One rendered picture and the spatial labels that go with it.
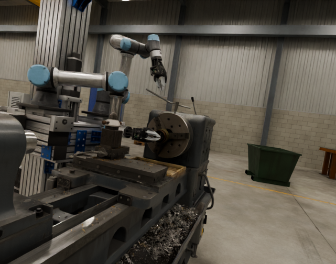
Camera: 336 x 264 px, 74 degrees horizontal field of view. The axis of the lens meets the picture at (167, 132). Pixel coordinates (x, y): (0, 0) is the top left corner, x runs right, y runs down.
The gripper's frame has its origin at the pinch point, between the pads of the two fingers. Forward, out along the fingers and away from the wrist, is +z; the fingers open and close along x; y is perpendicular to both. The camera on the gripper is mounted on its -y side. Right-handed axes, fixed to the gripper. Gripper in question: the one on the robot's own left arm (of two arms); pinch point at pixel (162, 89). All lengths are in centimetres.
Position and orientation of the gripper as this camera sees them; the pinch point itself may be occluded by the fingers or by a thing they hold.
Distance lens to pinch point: 149.2
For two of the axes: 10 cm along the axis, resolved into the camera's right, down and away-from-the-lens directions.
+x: 9.3, -1.6, -3.3
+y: -3.4, 0.0, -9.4
